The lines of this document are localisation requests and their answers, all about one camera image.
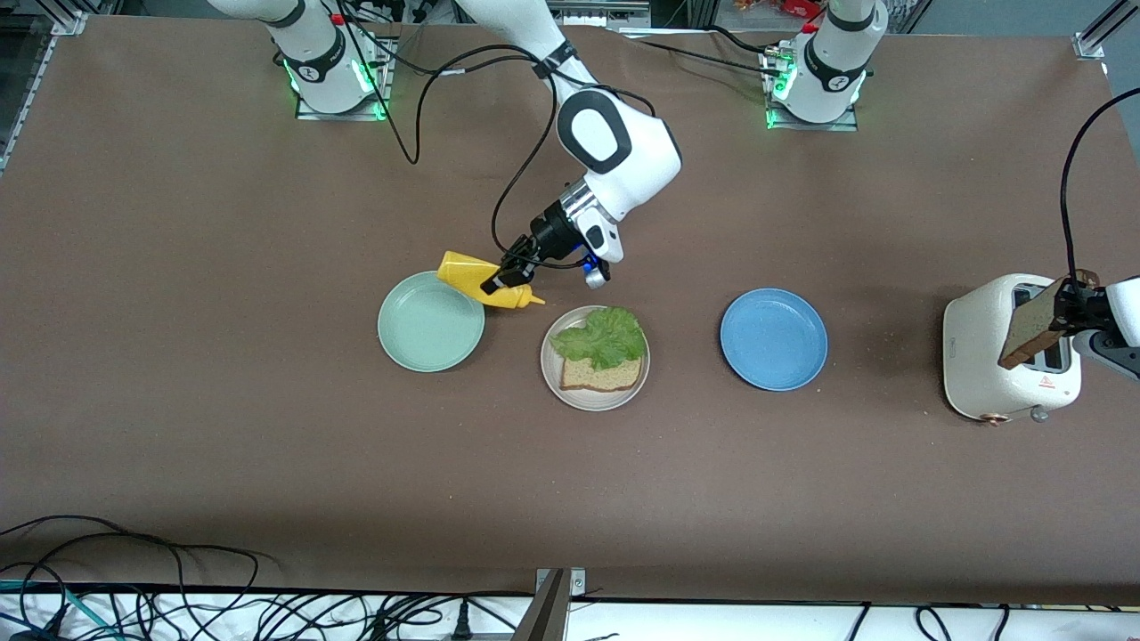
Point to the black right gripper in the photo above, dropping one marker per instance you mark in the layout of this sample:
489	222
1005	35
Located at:
550	229

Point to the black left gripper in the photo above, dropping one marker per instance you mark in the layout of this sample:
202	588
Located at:
1080	308

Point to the yellow mustard squeeze bottle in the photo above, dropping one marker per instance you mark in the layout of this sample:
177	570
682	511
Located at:
463	271

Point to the brown bread slice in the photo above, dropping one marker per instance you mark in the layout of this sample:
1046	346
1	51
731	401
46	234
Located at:
601	378
1029	334

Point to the green lettuce leaf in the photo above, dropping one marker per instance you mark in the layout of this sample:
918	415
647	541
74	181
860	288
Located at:
606	336

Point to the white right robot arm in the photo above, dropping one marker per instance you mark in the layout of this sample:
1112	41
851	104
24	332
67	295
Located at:
623	151

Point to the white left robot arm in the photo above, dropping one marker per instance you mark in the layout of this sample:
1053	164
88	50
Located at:
828	71

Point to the mint green plate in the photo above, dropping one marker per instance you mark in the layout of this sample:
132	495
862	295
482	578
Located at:
427	329

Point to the beige plate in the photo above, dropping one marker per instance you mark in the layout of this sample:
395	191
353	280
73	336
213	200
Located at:
595	401

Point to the blue plate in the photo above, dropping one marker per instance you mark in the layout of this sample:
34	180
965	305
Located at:
773	338

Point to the white toaster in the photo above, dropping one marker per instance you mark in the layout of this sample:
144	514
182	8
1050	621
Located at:
975	356

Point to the copper toaster dial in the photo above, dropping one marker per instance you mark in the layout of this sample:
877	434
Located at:
994	418

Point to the grey metal rack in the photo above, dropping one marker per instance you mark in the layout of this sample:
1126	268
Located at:
597	11

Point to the black power plug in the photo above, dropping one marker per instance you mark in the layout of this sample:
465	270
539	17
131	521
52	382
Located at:
461	623

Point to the red yellow packets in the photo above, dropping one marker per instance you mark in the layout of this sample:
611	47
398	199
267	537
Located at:
779	7

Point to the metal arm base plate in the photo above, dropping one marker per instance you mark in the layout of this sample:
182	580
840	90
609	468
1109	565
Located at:
383	80
850	120

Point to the aluminium profile rail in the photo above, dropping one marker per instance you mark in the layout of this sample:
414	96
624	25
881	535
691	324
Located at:
1104	27
44	89

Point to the metal table bracket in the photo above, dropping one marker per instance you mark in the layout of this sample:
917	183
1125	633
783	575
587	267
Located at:
552	605

